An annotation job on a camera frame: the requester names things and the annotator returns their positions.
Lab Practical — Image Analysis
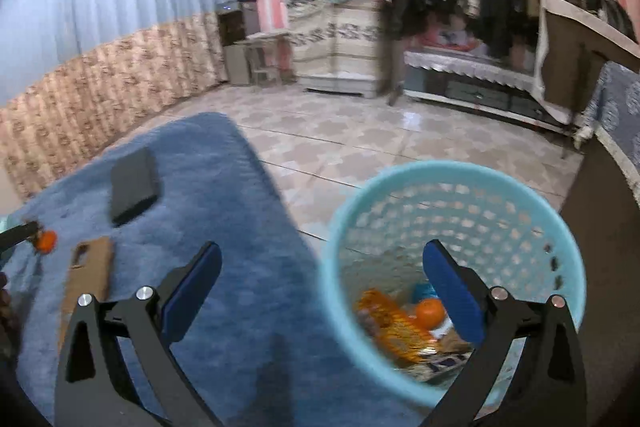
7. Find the cloth covered cabinet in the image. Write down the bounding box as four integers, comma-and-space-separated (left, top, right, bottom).
286, 0, 386, 100

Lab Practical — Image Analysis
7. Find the light teal plastic basket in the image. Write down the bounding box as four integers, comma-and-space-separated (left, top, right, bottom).
320, 160, 586, 410

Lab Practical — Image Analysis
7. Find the low table with lace cloth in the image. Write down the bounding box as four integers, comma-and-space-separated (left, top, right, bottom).
402, 49, 571, 128

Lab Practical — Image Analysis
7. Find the blue patterned cloth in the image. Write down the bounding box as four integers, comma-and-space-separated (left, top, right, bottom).
582, 61, 640, 202

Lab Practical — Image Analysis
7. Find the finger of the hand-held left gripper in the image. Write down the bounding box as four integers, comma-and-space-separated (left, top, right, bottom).
0, 219, 41, 251

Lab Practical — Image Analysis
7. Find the black glasses case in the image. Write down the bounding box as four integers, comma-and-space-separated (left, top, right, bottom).
109, 147, 161, 228

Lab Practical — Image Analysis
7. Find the grey water dispenser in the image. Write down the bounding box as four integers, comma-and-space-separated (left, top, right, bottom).
216, 0, 261, 86

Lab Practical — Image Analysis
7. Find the cream and black snack bag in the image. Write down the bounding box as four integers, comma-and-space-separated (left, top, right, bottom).
410, 349, 476, 383

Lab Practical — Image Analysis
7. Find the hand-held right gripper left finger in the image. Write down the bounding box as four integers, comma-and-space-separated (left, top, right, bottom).
54, 241, 223, 427

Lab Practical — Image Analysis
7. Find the orange snack packet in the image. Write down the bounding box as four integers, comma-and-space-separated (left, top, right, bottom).
356, 289, 436, 365

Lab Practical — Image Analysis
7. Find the blue quilted blanket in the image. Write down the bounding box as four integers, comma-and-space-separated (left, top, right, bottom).
0, 112, 431, 427

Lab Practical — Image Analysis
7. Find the brown wooden furniture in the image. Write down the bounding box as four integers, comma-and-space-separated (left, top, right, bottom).
559, 139, 640, 427

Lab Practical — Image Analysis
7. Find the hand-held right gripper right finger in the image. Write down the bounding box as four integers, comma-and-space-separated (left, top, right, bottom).
423, 239, 587, 427

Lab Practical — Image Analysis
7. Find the orange tangerine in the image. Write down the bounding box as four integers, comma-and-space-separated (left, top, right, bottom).
34, 230, 59, 254
414, 298, 447, 331

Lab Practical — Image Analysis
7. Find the blue and floral curtain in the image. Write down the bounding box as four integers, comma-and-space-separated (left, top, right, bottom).
0, 0, 226, 202

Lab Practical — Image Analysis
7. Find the white framed dark board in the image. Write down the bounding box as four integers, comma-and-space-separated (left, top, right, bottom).
532, 0, 640, 124

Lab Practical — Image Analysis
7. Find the beige paper bag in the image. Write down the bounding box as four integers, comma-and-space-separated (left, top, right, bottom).
439, 329, 472, 354

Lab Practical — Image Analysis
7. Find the brown cardboard piece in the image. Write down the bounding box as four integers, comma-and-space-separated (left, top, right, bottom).
59, 236, 116, 353

